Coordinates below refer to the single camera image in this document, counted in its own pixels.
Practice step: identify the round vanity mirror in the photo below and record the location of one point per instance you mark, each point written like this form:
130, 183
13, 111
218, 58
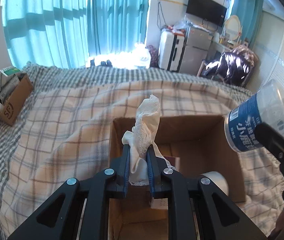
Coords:
232, 28

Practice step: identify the small cardboard box with items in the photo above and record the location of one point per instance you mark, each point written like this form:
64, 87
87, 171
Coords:
15, 87

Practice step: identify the white lace cloth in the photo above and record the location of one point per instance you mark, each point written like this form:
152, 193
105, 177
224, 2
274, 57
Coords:
140, 138

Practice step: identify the beige and maroon carton box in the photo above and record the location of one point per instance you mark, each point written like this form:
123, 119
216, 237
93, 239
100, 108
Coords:
160, 171

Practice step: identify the teal window curtain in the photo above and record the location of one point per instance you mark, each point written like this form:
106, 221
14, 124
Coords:
65, 33

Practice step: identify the white tape roll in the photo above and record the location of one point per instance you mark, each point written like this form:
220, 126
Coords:
216, 178

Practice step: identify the large open cardboard box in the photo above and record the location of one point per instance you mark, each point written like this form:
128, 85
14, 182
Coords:
193, 144

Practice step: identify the white suitcase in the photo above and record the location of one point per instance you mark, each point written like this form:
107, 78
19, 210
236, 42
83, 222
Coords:
170, 49

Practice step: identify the teal right curtain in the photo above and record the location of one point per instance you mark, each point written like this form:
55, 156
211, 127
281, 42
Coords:
249, 13

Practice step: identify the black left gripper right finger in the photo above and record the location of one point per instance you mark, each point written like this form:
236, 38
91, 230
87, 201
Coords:
210, 215

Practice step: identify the black wall television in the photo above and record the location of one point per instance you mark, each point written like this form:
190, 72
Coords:
208, 10

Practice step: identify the dark jacket on chair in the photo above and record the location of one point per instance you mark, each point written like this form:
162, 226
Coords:
234, 67

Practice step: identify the clear bottle with blue label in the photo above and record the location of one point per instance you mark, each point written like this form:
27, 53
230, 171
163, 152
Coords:
267, 105

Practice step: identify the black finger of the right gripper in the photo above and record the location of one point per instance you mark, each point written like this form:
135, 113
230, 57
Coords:
271, 140

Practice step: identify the plaid bed blanket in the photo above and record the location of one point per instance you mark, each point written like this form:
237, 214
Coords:
64, 126

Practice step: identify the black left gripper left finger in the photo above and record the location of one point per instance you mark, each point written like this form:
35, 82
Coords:
79, 209

